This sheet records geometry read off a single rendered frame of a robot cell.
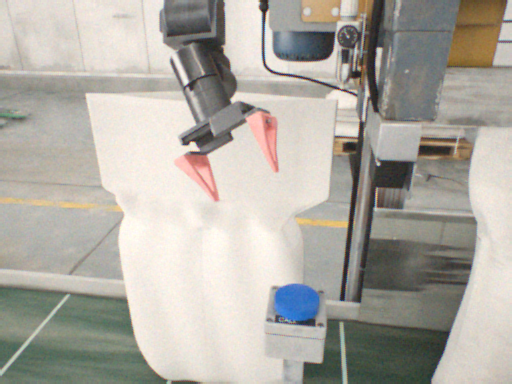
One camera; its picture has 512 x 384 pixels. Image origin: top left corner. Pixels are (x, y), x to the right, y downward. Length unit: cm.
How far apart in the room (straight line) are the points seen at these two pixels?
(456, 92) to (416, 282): 59
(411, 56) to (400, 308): 82
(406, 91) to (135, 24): 581
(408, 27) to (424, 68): 5
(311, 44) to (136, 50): 541
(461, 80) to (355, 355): 73
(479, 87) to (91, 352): 107
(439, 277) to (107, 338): 91
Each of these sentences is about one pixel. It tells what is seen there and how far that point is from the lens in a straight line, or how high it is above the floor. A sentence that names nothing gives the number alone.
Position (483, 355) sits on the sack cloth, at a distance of 100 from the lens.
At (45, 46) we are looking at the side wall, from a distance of 697.
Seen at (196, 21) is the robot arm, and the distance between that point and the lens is 59.
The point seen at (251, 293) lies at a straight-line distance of 85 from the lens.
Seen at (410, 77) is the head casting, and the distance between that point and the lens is 57.
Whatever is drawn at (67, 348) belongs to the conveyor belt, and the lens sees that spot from 125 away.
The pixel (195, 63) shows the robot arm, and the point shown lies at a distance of 57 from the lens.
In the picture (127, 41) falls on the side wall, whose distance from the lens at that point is 633.
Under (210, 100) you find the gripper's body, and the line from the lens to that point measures 55.
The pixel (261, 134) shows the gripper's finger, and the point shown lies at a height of 106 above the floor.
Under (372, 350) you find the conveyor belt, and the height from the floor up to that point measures 38.
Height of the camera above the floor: 121
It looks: 25 degrees down
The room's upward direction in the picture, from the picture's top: straight up
